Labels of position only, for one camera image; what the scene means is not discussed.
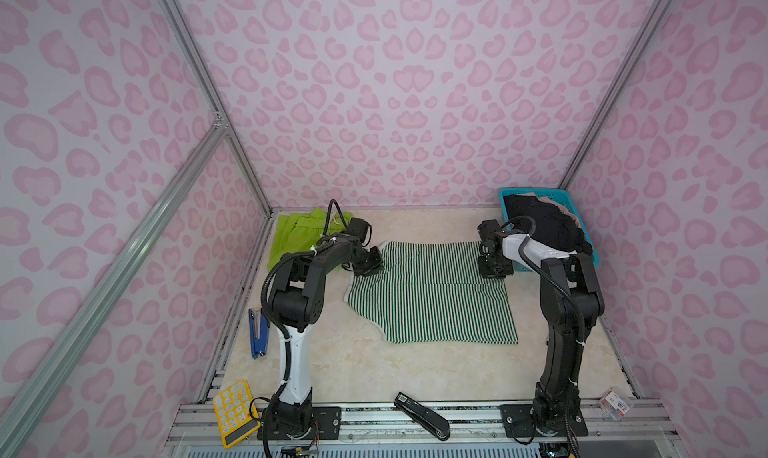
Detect green white striped shirt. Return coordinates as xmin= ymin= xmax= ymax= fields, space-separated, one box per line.
xmin=344 ymin=241 xmax=518 ymax=345

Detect lime green shorts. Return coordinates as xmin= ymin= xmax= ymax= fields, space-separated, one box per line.
xmin=268 ymin=208 xmax=344 ymax=269

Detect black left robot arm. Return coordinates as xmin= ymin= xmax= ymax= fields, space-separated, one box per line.
xmin=260 ymin=233 xmax=384 ymax=438

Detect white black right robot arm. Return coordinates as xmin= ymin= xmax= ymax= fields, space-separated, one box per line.
xmin=478 ymin=220 xmax=605 ymax=438

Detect teal plastic laundry basket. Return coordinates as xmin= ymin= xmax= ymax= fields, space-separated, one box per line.
xmin=498 ymin=188 xmax=599 ymax=264

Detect black garment in basket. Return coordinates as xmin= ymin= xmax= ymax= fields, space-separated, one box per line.
xmin=503 ymin=195 xmax=593 ymax=255

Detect pink garment in basket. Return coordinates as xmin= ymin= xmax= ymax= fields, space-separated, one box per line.
xmin=538 ymin=197 xmax=582 ymax=228

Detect blue stapler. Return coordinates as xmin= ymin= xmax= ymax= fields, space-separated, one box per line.
xmin=248 ymin=308 xmax=270 ymax=360

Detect black stapler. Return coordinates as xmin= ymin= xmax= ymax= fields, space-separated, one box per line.
xmin=393 ymin=392 xmax=451 ymax=441

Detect small white red box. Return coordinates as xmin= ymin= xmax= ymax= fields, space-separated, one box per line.
xmin=599 ymin=387 xmax=633 ymax=420

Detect yellow calculator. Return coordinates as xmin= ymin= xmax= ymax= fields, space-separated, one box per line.
xmin=212 ymin=380 xmax=261 ymax=449

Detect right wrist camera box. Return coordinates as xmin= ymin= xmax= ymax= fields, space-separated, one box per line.
xmin=477 ymin=219 xmax=503 ymax=247

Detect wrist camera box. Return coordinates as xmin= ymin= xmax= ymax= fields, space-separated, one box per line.
xmin=477 ymin=219 xmax=503 ymax=247
xmin=345 ymin=217 xmax=372 ymax=247

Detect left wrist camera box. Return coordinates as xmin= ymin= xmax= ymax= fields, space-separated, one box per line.
xmin=345 ymin=217 xmax=372 ymax=247

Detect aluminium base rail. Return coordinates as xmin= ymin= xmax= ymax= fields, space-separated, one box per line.
xmin=161 ymin=397 xmax=685 ymax=458

